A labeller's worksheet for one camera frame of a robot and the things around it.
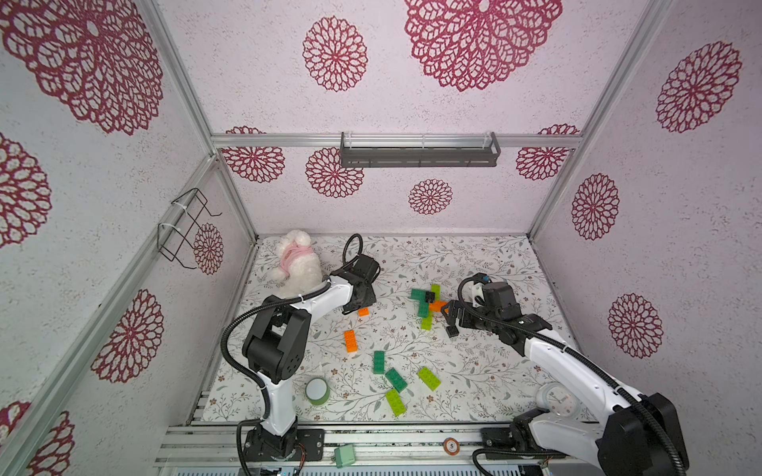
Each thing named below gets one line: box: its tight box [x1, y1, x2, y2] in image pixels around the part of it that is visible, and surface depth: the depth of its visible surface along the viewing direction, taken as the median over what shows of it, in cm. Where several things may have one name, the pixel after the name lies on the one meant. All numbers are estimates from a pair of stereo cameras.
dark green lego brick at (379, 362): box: [373, 350, 386, 375], surface depth 88 cm
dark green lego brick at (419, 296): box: [409, 288, 429, 305], surface depth 102 cm
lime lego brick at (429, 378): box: [417, 366, 442, 391], surface depth 85 cm
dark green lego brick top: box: [417, 295, 429, 319], surface depth 98 cm
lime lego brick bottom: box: [384, 388, 408, 418], surface depth 81 cm
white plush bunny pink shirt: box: [267, 229, 324, 296], surface depth 105 cm
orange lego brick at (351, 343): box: [343, 329, 359, 354], surface depth 93 cm
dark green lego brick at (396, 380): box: [384, 366, 408, 394], surface depth 85 cm
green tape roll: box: [304, 376, 331, 406], surface depth 80 cm
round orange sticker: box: [442, 437, 461, 457], surface depth 75 cm
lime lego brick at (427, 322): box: [420, 313, 434, 331], surface depth 97 cm
